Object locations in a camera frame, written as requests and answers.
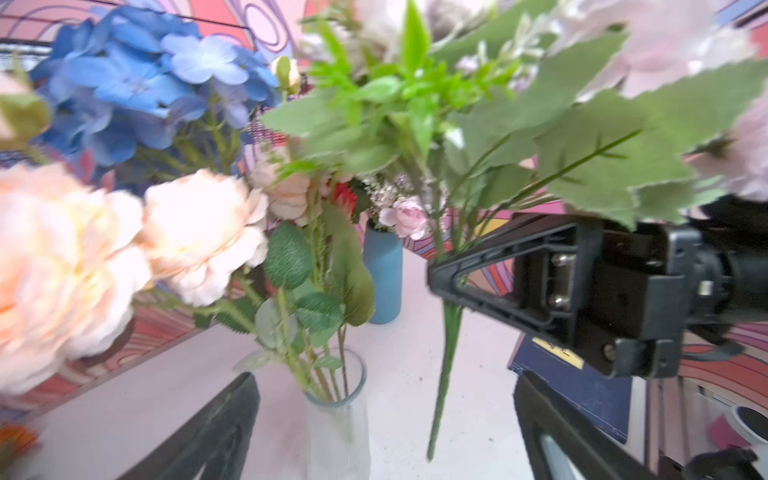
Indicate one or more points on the green white filler bunch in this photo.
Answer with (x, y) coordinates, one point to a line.
(485, 107)

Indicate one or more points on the red flower stem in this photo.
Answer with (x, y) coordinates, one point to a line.
(345, 199)

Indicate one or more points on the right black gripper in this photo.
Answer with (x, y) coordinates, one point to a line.
(659, 295)

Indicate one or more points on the orange flower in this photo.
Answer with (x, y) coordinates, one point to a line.
(16, 442)

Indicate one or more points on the teal ceramic vase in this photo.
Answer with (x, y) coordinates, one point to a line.
(383, 257)

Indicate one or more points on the clear glass vase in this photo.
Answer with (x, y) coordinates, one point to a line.
(338, 442)

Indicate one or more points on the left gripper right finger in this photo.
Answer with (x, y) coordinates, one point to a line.
(563, 444)

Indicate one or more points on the blue hydrangea stem with leaves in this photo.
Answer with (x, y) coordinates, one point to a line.
(143, 93)

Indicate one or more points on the blue hydrangea bunch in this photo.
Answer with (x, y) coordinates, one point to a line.
(385, 190)

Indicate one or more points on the pink rose stem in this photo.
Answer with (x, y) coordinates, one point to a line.
(407, 218)

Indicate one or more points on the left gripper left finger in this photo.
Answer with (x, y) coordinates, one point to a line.
(213, 443)

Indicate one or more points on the peach carnation stem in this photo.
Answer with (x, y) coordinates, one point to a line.
(267, 253)

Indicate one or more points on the blue book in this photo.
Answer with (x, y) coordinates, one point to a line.
(604, 401)

